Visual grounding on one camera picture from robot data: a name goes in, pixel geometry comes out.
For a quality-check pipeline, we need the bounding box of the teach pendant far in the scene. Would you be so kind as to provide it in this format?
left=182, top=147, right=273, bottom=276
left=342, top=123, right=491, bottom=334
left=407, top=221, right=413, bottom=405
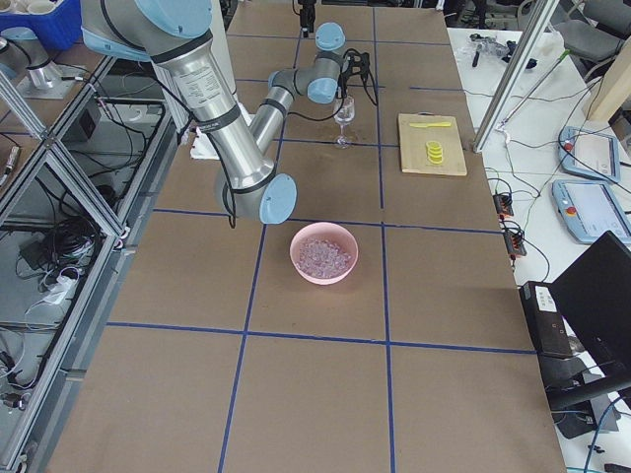
left=558, top=126, right=621, bottom=183

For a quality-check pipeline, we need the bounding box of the black laptop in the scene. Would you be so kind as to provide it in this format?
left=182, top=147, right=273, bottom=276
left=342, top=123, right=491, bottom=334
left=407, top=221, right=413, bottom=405
left=550, top=231, right=630, bottom=368

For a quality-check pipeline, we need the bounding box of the teach pendant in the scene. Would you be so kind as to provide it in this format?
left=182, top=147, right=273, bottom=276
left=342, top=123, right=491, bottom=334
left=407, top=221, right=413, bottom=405
left=558, top=126, right=621, bottom=183
left=551, top=179, right=630, bottom=244

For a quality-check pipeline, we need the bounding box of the clear ice cube pile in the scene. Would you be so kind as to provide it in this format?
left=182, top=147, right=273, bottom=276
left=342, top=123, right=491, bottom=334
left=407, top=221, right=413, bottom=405
left=298, top=237, right=353, bottom=279

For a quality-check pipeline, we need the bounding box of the clear wine glass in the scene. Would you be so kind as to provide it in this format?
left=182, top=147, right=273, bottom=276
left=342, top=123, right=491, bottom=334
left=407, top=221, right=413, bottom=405
left=333, top=95, right=355, bottom=149

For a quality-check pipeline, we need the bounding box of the bamboo cutting board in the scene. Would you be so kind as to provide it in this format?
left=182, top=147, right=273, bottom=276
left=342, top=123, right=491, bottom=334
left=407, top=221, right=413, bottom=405
left=397, top=113, right=467, bottom=176

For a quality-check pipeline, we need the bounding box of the orange relay board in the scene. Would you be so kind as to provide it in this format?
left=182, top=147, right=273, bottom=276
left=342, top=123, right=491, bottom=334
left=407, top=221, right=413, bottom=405
left=503, top=228, right=527, bottom=258
left=493, top=193, right=514, bottom=219

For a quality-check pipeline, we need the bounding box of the teach pendant near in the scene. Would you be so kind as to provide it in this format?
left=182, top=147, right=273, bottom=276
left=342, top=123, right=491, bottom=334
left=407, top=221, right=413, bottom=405
left=551, top=179, right=630, bottom=244

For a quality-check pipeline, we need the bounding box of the aluminium profile post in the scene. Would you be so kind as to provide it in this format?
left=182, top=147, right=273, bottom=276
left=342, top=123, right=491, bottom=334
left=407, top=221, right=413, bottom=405
left=472, top=0, right=559, bottom=153

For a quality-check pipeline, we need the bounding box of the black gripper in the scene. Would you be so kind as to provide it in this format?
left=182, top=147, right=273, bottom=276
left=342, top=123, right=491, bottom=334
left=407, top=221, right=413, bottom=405
left=298, top=0, right=347, bottom=99

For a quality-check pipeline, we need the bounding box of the blue network cable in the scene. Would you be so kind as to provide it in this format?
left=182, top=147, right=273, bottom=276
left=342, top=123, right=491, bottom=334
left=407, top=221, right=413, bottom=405
left=581, top=393, right=631, bottom=473

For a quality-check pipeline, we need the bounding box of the orange relay board near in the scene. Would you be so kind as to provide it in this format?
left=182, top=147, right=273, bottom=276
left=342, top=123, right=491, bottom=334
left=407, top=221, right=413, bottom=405
left=503, top=228, right=527, bottom=258

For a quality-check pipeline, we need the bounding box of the black box with label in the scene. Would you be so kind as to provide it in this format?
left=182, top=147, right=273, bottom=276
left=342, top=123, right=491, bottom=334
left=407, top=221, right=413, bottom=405
left=519, top=281, right=573, bottom=359

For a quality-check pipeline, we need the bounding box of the blue plastic crate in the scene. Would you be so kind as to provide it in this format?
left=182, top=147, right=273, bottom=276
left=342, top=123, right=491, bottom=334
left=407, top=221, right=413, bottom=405
left=1, top=1, right=82, bottom=50

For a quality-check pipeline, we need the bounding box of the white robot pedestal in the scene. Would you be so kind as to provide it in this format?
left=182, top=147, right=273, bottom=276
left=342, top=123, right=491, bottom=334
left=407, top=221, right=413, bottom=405
left=190, top=0, right=239, bottom=160

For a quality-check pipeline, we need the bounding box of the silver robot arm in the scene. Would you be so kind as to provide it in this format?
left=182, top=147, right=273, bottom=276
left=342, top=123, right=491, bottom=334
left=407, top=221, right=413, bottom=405
left=81, top=1, right=345, bottom=225

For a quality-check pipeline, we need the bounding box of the orange relay board far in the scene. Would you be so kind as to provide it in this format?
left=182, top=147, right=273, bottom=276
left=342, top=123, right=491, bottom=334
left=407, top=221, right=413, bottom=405
left=493, top=193, right=514, bottom=219

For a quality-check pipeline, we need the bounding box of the pink ribbed bowl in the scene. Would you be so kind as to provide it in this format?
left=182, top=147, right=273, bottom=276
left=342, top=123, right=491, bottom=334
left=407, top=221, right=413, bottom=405
left=290, top=222, right=359, bottom=285

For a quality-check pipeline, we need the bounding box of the yellow plastic knife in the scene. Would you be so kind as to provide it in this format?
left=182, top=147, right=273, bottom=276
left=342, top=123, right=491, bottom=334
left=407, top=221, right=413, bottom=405
left=408, top=121, right=453, bottom=129

